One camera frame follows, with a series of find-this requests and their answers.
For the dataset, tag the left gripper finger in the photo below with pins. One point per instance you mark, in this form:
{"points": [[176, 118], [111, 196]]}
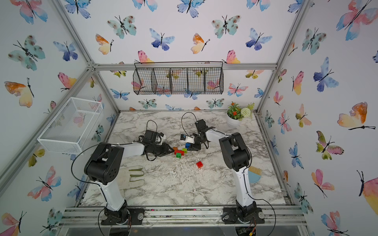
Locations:
{"points": [[164, 153], [167, 147]]}

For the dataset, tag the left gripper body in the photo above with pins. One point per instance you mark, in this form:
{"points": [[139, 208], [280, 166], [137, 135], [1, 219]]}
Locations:
{"points": [[158, 149]]}

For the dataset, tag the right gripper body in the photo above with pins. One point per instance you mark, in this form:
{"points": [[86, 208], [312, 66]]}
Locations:
{"points": [[196, 144]]}

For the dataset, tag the long red lego brick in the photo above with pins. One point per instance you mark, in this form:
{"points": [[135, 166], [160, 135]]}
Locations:
{"points": [[182, 153]]}

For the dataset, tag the small red lego brick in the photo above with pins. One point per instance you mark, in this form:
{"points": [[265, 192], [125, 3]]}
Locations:
{"points": [[199, 164]]}

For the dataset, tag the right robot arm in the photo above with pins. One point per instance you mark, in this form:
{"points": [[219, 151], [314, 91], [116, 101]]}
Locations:
{"points": [[237, 158]]}

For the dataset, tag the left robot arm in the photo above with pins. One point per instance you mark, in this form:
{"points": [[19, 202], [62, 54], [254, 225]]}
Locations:
{"points": [[104, 166]]}

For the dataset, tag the potted artificial plant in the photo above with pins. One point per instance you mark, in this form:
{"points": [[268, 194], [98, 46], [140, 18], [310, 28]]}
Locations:
{"points": [[236, 113]]}

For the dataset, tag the blue round brush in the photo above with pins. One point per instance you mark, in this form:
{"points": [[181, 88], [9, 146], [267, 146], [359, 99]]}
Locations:
{"points": [[254, 174]]}

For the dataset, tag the white mesh basket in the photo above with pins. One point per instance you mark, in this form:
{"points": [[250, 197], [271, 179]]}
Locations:
{"points": [[71, 126]]}

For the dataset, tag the black wire basket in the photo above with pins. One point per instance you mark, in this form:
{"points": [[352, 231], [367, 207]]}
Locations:
{"points": [[178, 78]]}

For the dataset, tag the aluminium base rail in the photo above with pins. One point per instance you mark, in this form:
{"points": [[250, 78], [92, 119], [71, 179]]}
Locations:
{"points": [[182, 216]]}

